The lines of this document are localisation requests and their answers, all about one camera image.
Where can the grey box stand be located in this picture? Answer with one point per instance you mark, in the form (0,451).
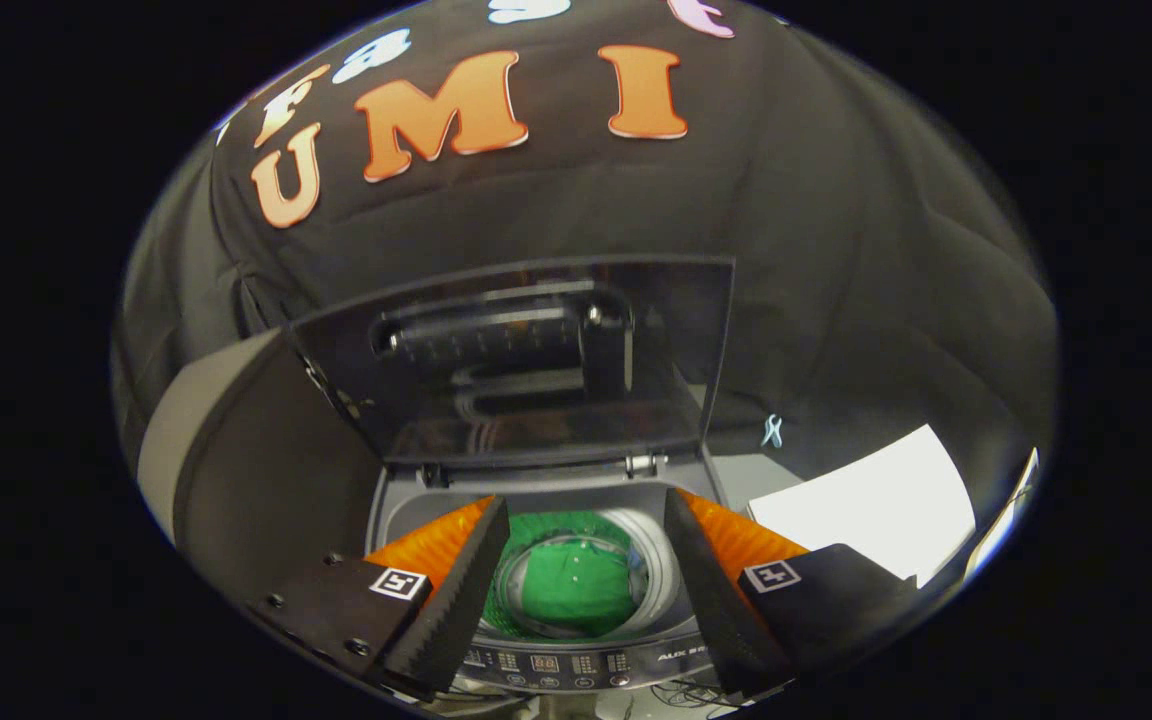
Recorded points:
(266,470)

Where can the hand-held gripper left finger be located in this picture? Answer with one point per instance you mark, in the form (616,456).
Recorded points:
(461,600)

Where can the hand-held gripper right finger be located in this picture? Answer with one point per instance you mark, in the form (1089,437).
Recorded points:
(716,600)

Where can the white power strip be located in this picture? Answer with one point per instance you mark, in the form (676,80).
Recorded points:
(1011,505)

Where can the small light blue clip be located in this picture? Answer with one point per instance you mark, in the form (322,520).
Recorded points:
(772,431)

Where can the dark washing machine lid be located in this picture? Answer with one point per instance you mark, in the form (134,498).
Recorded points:
(676,350)

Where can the white flat board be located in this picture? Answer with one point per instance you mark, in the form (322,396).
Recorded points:
(866,500)

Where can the green polo shirt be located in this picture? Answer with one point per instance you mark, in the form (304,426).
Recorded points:
(566,590)

